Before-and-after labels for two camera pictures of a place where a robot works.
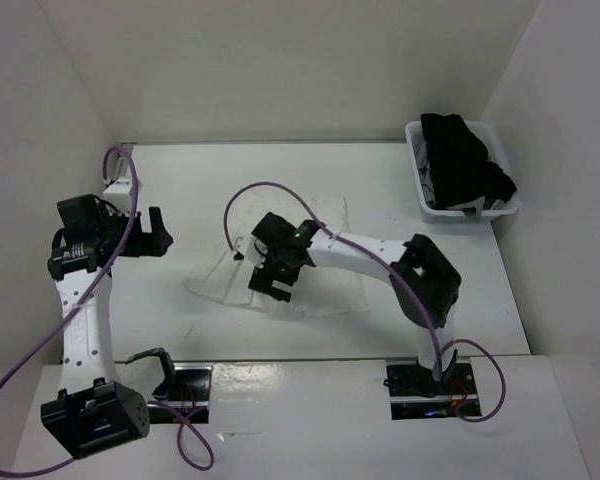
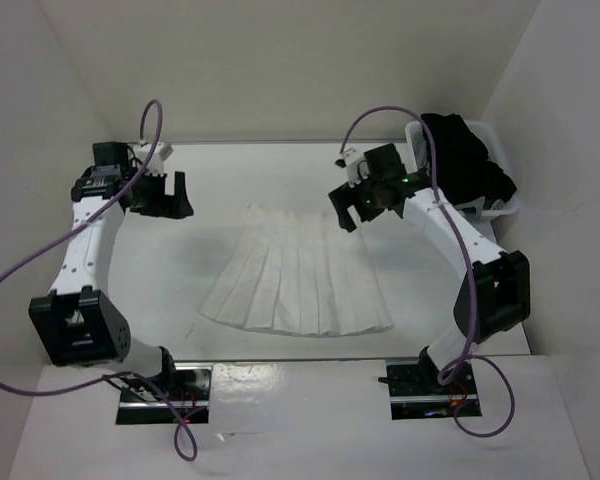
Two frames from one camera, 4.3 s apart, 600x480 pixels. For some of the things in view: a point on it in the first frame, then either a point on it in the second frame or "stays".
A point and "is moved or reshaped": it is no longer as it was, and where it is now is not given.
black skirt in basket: x=459 y=163 stays
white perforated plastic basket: x=421 y=170 stays
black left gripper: x=149 y=244 to x=167 y=206
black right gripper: x=262 y=278 to x=343 y=196
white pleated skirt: x=330 y=287 is moved or reshaped
